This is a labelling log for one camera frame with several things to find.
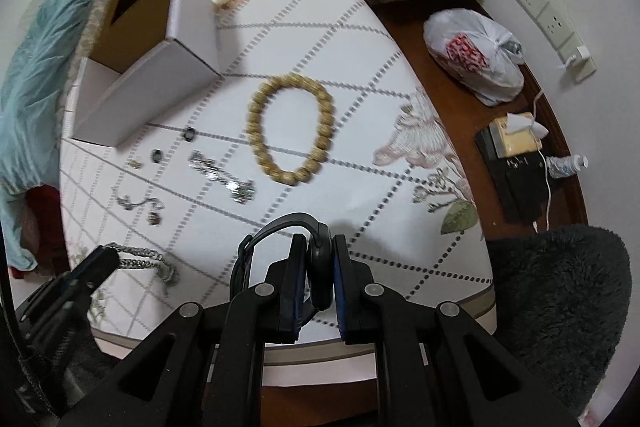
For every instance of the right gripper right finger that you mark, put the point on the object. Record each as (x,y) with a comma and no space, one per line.
(353,305)

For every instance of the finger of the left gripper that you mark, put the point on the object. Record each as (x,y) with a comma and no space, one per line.
(91,273)

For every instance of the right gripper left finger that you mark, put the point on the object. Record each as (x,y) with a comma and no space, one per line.
(287,276)

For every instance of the black smart band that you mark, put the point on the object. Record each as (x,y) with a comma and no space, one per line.
(319,257)

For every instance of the small silver earring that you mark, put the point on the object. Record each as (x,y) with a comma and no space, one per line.
(154,218)

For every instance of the white cardboard box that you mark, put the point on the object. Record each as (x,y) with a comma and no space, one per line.
(157,54)

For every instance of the small gold earring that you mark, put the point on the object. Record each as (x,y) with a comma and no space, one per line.
(133,163)

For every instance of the teal blanket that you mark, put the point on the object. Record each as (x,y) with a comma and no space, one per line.
(33,95)

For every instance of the black fluffy stool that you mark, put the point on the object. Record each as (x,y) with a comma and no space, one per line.
(562,302)

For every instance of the black box on floor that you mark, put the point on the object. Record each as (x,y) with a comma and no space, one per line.
(521,181)

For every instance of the tissue pack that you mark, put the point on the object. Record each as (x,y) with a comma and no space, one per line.
(516,134)

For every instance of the plastic bottle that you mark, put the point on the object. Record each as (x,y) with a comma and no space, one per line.
(564,167)

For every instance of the white plastic bag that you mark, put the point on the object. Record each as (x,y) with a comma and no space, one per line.
(478,52)

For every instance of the white charger plug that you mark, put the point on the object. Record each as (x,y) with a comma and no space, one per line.
(581,54)

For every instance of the wall socket strip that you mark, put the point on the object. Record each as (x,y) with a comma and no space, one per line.
(560,33)

